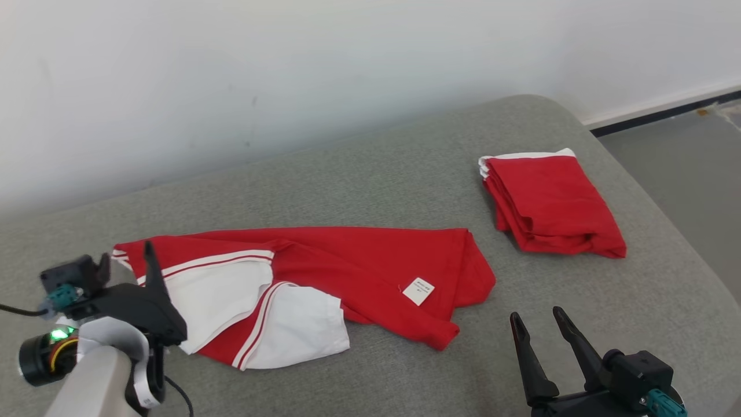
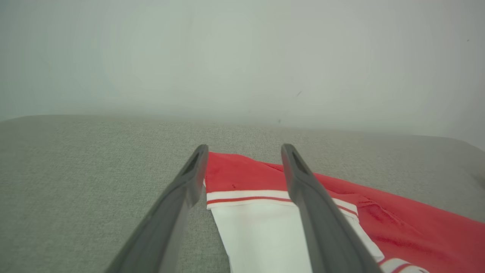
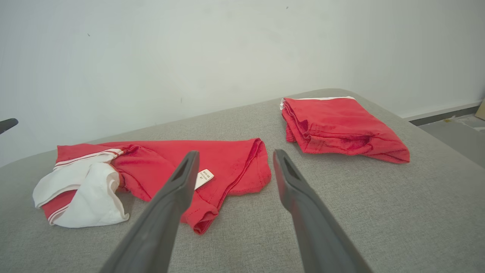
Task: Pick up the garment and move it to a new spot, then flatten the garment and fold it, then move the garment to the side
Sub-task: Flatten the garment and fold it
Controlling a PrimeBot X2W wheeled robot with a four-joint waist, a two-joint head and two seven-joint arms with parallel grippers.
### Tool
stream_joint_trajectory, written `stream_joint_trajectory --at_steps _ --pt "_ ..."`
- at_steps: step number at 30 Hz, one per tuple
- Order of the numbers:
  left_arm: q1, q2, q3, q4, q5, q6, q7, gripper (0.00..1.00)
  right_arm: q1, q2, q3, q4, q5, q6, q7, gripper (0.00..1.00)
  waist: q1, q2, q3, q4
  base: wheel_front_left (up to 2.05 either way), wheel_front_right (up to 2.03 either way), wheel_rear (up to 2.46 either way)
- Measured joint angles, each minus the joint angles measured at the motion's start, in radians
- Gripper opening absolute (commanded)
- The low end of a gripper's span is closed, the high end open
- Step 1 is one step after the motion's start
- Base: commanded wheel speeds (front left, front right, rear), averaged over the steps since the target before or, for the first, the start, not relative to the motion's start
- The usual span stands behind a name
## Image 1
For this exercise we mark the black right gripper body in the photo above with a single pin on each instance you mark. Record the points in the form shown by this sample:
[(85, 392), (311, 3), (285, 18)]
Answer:
[(590, 405)]

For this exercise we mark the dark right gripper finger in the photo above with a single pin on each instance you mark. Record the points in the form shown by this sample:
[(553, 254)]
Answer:
[(584, 356), (532, 365)]

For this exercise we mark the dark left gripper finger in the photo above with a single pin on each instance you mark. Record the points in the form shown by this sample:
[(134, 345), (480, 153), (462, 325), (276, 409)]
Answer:
[(153, 269)]

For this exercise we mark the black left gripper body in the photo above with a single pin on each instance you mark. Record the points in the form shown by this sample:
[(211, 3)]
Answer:
[(139, 307)]

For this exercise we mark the red shorts with white stripe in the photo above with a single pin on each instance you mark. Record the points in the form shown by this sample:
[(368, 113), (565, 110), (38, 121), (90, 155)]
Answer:
[(550, 197)]

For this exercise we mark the red white jersey shirt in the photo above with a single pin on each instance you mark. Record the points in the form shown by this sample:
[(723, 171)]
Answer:
[(359, 260)]

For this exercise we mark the grey fabric sofa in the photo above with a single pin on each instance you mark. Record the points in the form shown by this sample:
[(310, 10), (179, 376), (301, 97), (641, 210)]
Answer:
[(376, 185)]

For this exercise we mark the black strip under baseboard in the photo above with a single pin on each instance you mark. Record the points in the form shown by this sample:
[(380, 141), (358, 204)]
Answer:
[(660, 114)]

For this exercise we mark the small orange floor object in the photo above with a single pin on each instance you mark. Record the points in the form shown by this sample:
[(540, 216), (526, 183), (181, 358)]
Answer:
[(705, 111)]

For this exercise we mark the white wall baseboard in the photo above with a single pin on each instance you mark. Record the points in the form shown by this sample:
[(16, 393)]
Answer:
[(660, 103)]

